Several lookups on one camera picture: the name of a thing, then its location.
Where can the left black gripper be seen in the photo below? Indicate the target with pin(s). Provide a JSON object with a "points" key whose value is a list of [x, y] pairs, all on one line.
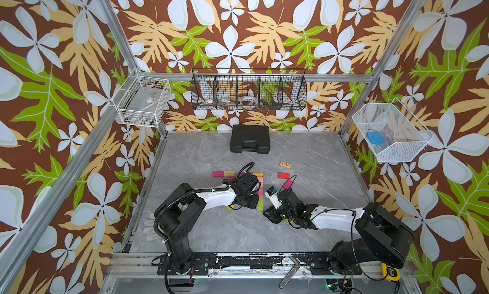
{"points": [[254, 204]]}

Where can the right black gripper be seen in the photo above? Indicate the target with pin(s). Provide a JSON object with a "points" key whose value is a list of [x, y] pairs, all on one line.
{"points": [[271, 215]]}

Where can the green block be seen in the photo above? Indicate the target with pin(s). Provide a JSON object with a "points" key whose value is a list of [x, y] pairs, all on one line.
{"points": [[260, 205]]}

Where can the magenta block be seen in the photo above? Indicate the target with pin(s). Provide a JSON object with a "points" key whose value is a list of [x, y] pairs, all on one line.
{"points": [[288, 184], [218, 174]]}

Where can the red block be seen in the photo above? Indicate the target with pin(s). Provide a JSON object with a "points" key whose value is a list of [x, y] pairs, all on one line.
{"points": [[283, 175]]}

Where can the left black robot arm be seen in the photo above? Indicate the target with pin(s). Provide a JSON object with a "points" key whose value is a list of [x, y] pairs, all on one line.
{"points": [[177, 215]]}

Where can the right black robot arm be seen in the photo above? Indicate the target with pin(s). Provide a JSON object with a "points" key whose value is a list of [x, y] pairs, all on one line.
{"points": [[383, 237]]}

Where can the monkey picture wood block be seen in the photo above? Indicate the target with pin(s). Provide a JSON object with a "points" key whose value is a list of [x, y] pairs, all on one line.
{"points": [[285, 165]]}

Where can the black plastic tool case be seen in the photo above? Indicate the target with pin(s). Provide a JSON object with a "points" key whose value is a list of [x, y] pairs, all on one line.
{"points": [[251, 138]]}

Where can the white work glove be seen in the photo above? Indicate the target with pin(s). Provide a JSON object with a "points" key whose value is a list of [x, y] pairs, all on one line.
{"points": [[148, 230]]}

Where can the blue object in basket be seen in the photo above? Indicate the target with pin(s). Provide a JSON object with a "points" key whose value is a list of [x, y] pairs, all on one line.
{"points": [[376, 138]]}

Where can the yellow tape measure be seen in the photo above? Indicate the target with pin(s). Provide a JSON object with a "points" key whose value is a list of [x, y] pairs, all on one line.
{"points": [[390, 274]]}

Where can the white mesh basket right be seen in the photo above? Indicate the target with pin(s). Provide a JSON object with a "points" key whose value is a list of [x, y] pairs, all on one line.
{"points": [[405, 135]]}

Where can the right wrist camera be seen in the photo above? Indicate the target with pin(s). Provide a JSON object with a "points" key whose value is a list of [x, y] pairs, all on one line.
{"points": [[272, 194]]}

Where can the grey metal bracket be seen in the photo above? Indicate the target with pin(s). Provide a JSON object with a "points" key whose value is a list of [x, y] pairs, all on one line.
{"points": [[295, 268]]}

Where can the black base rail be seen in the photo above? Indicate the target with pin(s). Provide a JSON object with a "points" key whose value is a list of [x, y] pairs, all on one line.
{"points": [[200, 264]]}

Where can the black wire basket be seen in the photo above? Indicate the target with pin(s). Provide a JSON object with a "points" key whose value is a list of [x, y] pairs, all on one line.
{"points": [[237, 88]]}

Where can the white wire basket left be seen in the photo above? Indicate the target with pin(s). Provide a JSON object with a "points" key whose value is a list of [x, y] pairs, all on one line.
{"points": [[142, 99]]}

